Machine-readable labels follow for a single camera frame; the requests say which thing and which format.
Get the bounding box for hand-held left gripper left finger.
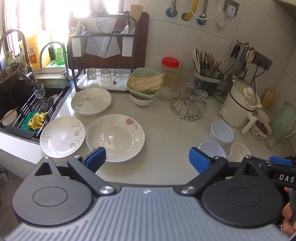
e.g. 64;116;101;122
34;146;116;196

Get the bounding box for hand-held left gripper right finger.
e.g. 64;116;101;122
180;147;274;195

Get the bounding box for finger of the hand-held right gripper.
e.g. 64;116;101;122
253;156;296;169

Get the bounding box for translucent plastic bowl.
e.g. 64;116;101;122
210;120;235;146
198;141;226;161

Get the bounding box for large rose print plate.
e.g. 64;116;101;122
85;113;146;163

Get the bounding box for grey leaf print plate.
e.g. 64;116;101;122
39;116;86;159

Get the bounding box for plain white bowl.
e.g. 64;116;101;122
228;142;251;163

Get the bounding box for green leaf print plate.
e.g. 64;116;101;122
70;88;112;116

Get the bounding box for person's right hand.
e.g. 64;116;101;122
281;187;296;237

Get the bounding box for tall ribbed glass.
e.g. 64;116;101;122
265;123;285;151

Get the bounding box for bowl of brown powder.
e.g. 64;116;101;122
251;115;273;141

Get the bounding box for pale green pitcher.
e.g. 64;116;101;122
269;101;296;139

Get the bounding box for small white bowl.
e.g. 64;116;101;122
257;109;270;123

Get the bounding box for clear glass on stand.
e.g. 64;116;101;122
192;90;209;116
178;81;195;100

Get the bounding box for white electric cooking pot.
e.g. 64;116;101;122
218;79;263;135

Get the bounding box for yellow dish cloth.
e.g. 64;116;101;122
28;112;48;130

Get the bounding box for green chopstick holder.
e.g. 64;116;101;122
193;70;222;99

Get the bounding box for white bowl with red mark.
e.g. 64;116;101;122
129;91;160;107

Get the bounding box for textured glass tumbler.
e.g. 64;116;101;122
159;86;174;101

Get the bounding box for white drain tray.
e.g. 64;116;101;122
77;70;130;91

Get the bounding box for green dish cloth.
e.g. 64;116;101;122
20;113;45;133

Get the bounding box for upturned clear drinking glass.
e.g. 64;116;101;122
112;70;124;88
100;69;111;87
87;68;97;87

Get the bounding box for roll-up sink drying rack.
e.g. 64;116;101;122
2;90;65;139

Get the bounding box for red lid plastic jar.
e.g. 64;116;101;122
159;57;181;101

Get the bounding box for bundle of dried noodles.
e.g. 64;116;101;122
128;74;165;93

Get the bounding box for clear wine glass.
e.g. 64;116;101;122
33;84;46;100

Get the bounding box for white bowl with chopsticks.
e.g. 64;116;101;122
1;107;19;127

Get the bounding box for bunch of chopsticks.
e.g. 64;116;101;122
192;47;223;79

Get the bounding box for green plastic basket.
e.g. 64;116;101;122
126;68;165;98

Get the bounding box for black kitchen sink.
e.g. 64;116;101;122
0;79;75;144

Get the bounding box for small chrome faucet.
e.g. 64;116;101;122
39;42;73;83

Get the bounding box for green detergent bottle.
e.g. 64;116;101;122
54;45;67;66

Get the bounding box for row of hanging utensils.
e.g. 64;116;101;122
228;39;258;77

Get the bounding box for white utensil holder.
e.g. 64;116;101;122
70;35;85;57
122;35;134;57

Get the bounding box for grey patterned board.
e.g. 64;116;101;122
85;17;122;58

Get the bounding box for tall grey kitchen faucet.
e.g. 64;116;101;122
0;29;38;84

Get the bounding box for metal pan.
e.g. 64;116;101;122
0;64;22;88

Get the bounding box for brown wooden cutting board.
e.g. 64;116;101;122
69;11;149;70

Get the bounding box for yellow oil bottle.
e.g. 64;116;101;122
24;32;51;70

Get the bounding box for black metal dish rack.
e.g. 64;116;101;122
67;14;137;87

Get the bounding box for yellow gas pipe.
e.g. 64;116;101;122
181;0;199;22

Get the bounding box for wooden spatula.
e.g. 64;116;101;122
129;4;144;26

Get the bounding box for wire cup stand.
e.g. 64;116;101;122
170;86;209;121

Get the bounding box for dark wall power strip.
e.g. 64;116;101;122
251;50;274;71

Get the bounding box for white handled scissors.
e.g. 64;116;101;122
245;49;256;70

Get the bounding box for white cable with plug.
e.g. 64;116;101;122
190;0;232;29

